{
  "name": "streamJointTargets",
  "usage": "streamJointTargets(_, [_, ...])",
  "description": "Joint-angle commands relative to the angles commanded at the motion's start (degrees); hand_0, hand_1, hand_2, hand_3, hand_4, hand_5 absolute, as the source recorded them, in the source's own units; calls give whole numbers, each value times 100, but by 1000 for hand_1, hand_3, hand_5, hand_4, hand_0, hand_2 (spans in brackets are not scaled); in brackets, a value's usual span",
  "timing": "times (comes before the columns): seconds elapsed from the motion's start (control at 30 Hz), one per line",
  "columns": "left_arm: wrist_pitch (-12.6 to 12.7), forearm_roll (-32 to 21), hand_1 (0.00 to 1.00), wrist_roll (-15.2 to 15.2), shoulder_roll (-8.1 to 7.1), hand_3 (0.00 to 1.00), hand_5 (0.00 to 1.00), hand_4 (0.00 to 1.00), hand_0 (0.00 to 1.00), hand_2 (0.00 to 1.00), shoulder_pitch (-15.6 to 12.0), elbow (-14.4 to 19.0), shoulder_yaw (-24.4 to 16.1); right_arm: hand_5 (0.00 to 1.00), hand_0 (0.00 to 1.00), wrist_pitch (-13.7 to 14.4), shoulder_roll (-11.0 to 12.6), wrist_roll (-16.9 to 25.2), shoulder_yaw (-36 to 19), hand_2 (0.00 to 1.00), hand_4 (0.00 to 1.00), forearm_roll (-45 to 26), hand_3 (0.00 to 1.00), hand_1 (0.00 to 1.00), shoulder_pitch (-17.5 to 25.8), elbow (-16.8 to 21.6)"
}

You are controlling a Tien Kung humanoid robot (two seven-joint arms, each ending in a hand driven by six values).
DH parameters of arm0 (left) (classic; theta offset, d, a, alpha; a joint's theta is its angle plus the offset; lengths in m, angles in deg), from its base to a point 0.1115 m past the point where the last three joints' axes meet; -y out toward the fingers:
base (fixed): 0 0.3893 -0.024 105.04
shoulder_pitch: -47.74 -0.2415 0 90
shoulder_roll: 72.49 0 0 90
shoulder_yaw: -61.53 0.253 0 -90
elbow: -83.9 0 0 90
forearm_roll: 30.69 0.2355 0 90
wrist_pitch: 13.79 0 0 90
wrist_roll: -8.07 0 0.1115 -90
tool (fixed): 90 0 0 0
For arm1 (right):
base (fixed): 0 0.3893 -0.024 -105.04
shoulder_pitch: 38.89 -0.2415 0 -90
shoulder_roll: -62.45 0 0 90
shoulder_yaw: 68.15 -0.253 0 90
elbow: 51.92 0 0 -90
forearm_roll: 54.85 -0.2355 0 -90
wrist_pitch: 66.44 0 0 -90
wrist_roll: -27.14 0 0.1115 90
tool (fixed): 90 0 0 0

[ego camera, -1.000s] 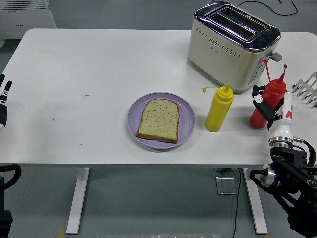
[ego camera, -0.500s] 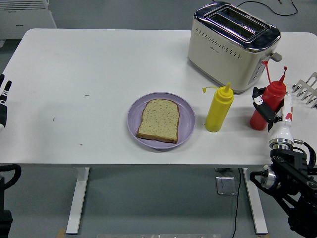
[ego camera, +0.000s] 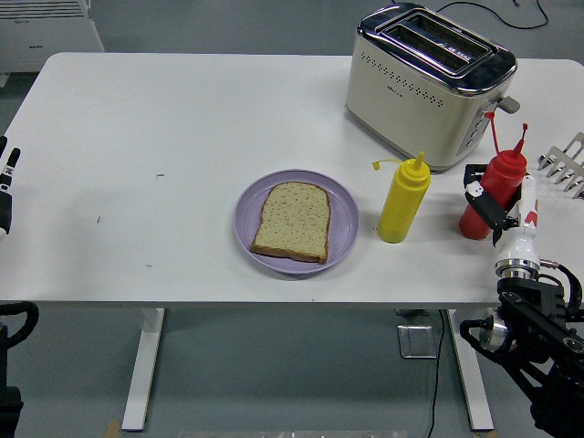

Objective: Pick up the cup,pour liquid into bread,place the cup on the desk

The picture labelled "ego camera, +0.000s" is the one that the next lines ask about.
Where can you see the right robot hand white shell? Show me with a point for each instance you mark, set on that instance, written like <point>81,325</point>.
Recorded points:
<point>520,237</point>

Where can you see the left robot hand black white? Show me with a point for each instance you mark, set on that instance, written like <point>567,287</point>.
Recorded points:
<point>4,201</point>

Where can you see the red squeeze bottle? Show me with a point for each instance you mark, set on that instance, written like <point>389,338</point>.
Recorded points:
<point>502,175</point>

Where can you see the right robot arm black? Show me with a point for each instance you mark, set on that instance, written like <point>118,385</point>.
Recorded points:
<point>538,328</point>

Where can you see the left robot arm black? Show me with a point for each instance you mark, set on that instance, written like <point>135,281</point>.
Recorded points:
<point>13,347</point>

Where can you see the bread slice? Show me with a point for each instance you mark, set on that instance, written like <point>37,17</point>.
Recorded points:
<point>294,221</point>

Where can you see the silver metal rack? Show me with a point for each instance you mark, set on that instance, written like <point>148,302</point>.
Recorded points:
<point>568,166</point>

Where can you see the yellow squeeze bottle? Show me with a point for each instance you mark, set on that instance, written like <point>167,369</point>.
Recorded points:
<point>403,201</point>

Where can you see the metal floor socket plate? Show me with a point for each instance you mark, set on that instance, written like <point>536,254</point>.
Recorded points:
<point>416,341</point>

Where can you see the white table leg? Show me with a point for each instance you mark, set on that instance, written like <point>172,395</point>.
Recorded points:
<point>143,365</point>
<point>465,378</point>

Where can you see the white floor appliance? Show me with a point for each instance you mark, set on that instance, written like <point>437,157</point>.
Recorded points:
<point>41,32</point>

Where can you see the purple plate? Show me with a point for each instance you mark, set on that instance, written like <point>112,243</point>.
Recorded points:
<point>342,219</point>

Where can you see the cream and chrome toaster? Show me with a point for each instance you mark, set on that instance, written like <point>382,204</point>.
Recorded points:
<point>410,91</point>

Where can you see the brown cardboard piece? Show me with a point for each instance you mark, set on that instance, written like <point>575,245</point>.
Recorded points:
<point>113,430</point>

